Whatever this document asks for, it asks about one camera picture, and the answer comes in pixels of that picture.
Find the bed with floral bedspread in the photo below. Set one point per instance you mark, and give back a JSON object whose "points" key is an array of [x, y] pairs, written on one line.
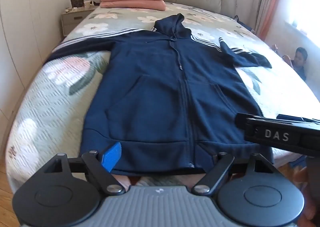
{"points": [[50, 102]]}

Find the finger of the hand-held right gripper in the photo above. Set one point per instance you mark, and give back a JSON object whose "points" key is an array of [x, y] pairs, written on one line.
{"points": [[241, 119]]}

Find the beige nightstand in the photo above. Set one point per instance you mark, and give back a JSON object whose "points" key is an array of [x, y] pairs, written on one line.
{"points": [[73, 19]]}

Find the navy blue zip hoodie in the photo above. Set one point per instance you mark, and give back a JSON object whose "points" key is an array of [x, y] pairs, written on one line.
{"points": [[160, 97]]}

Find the beige and orange curtain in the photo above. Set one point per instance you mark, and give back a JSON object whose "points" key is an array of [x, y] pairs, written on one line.
{"points": [[271, 0]]}

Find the white built-in wardrobe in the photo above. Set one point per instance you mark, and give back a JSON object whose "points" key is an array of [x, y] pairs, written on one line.
{"points": [[25, 29]]}

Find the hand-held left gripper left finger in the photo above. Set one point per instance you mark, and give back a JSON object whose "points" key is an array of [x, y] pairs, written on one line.
{"points": [[112, 155]]}

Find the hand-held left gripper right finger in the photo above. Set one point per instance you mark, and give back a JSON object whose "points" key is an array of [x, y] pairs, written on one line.
{"points": [[212, 167]]}

